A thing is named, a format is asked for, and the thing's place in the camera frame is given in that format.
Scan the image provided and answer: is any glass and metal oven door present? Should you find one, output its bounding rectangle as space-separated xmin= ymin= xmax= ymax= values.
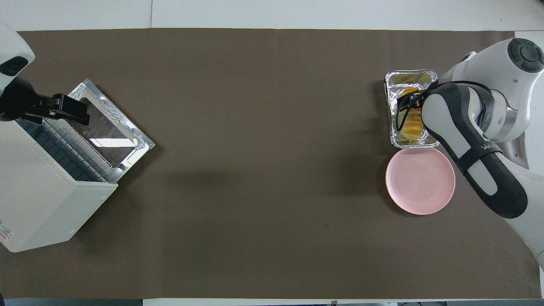
xmin=59 ymin=79 xmax=155 ymax=175

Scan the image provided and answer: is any cream toaster oven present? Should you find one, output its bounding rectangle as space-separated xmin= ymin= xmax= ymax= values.
xmin=0 ymin=120 xmax=119 ymax=253

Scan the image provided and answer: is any aluminium foil tray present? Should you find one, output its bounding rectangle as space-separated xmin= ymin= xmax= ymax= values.
xmin=385 ymin=69 xmax=441 ymax=149

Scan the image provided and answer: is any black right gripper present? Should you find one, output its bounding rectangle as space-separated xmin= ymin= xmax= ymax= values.
xmin=399 ymin=88 xmax=428 ymax=109

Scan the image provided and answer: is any pink round plate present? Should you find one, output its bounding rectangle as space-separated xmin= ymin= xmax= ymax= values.
xmin=385 ymin=147 xmax=456 ymax=215

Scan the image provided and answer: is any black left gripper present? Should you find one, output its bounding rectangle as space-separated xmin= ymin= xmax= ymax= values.
xmin=0 ymin=79 xmax=90 ymax=126

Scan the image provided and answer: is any wire oven rack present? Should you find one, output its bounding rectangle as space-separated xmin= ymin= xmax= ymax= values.
xmin=20 ymin=118 xmax=117 ymax=183

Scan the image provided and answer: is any sliced yellow bread loaf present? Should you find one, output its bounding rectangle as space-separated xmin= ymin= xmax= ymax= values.
xmin=397 ymin=87 xmax=426 ymax=143

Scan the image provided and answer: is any brown paper table mat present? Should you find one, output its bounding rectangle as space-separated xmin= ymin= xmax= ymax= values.
xmin=0 ymin=28 xmax=542 ymax=299

